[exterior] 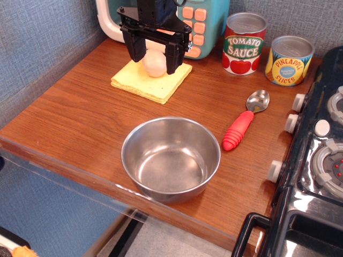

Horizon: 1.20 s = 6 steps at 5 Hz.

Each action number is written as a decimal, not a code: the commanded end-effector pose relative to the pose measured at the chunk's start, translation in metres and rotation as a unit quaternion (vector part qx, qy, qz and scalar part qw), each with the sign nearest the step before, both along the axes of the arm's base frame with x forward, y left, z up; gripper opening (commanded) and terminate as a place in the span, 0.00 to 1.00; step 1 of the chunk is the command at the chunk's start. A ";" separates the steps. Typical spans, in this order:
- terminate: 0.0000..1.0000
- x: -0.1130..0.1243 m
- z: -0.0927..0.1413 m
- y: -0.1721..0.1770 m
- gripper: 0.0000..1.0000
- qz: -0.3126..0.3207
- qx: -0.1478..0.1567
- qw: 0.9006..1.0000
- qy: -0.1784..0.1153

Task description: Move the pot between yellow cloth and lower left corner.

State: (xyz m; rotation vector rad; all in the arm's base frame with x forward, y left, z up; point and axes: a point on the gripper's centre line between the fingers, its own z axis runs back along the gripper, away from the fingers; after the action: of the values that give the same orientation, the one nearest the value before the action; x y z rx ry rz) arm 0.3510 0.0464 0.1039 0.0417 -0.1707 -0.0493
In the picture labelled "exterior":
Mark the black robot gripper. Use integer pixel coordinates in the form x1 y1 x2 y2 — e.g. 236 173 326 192
117 1 192 74

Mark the stainless steel pot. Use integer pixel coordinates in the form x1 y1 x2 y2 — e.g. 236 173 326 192
121 117 221 204

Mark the white egg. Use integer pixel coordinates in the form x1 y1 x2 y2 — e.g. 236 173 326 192
142 49 167 78

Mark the yellow folded cloth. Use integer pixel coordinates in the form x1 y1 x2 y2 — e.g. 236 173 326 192
110 61 192 104

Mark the toy microwave teal white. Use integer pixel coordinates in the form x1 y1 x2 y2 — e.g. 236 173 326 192
95 0 230 59

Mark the tomato sauce can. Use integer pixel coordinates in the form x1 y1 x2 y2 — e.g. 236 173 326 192
222 12 267 75

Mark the pineapple slices can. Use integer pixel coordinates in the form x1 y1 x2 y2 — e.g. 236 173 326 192
265 35 315 87

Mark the black toy stove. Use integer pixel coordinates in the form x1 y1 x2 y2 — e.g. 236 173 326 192
232 47 342 256

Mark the orange object bottom left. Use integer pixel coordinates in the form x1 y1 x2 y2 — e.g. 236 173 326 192
12 246 38 257

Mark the spoon with red handle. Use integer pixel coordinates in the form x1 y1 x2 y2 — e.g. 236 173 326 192
222 89 270 151

